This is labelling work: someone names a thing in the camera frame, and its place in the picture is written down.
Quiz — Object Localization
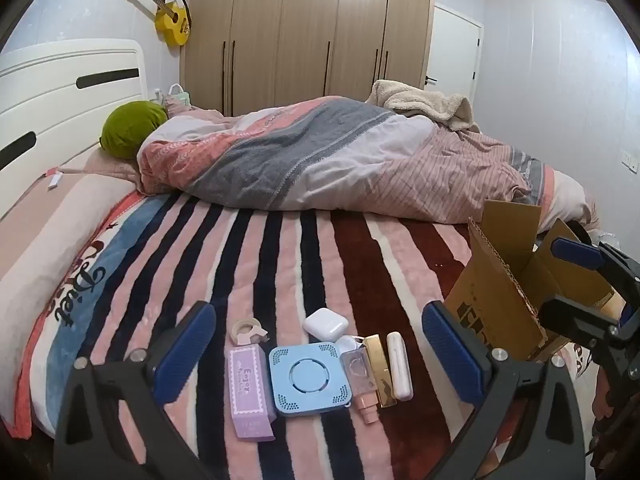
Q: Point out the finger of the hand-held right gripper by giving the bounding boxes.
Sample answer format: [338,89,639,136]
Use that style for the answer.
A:
[550,236,640,306]
[538,294,640,361]

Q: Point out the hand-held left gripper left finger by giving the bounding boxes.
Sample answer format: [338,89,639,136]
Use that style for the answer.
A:
[54,301,218,480]

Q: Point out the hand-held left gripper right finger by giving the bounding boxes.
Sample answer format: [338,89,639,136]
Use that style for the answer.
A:
[421,301,586,480]

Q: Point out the white oblong case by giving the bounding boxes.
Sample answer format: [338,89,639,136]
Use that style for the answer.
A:
[386,331,414,402]

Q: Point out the pink tape dispenser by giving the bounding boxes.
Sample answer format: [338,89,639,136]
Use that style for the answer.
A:
[231,319,268,346]

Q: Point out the brown cardboard box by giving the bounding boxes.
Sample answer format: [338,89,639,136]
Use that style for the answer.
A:
[444,199,628,363]

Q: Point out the gold rectangular box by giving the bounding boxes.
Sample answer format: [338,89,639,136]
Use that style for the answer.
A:
[363,334,398,408]

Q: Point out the purple rectangular box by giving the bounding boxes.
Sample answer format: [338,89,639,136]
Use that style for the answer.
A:
[228,345,277,442]

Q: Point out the pink spray bottle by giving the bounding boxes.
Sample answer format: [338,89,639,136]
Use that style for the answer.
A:
[340,350,383,425]

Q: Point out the small white round case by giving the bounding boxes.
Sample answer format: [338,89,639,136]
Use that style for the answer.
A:
[334,335,371,356]

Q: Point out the blue square vented device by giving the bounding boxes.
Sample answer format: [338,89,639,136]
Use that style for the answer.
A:
[268,341,351,417]

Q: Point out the white earbuds case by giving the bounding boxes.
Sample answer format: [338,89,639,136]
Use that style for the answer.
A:
[303,307,349,343]

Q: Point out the striped fleece blanket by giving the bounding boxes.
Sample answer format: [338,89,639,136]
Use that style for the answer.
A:
[15,190,596,480]

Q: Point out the pink white long pillow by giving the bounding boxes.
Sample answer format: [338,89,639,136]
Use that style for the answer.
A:
[0,172,138,426]

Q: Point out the beige fleece throw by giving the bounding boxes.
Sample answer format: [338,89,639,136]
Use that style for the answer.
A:
[365,80,482,133]

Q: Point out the pink grey patchwork duvet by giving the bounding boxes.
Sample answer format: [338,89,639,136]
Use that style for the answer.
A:
[136,95,598,226]

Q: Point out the green round pillow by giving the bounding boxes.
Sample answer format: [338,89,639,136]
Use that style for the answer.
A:
[99,101,169,162]

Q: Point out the white door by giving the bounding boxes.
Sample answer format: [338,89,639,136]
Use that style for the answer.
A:
[422,4,485,106]

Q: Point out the pale green bag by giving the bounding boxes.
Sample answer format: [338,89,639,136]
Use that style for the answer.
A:
[165,84,193,111]

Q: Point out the white bed headboard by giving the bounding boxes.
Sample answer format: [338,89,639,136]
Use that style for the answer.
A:
[0,39,150,221]

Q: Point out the yellow guitar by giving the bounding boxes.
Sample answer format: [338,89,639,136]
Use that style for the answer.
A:
[124,0,192,47]

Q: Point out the wooden wardrobe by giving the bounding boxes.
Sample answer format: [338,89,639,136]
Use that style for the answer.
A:
[179,0,437,117]

